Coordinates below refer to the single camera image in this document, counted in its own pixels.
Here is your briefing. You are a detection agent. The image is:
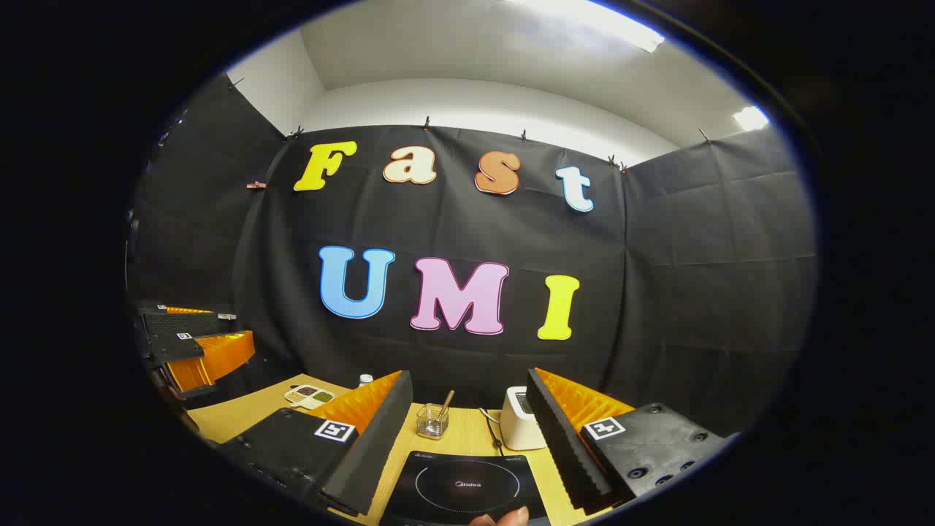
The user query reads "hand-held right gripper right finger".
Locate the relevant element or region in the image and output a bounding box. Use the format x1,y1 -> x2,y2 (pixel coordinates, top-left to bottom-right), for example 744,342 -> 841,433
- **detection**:
526,367 -> 731,516

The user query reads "wire mesh basket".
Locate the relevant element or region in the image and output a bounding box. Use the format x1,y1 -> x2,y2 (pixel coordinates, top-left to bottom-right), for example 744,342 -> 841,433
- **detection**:
416,403 -> 450,441

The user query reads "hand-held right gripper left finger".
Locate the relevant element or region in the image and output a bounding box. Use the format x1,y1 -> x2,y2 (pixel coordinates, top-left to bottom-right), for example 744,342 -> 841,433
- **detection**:
219,370 -> 413,517

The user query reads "white divided seasoning dish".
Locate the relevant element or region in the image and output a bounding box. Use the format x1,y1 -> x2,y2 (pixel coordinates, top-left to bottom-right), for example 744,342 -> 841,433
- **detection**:
284,384 -> 336,410

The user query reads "black induction cooktop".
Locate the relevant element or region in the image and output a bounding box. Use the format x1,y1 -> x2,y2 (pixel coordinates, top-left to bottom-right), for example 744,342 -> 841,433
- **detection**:
380,451 -> 550,526

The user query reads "white toaster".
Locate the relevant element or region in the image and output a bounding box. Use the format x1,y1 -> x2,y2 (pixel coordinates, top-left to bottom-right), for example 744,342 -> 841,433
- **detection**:
500,386 -> 549,451

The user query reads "black power cable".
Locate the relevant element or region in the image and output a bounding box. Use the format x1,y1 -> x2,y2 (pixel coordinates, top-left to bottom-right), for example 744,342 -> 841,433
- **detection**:
479,408 -> 505,455

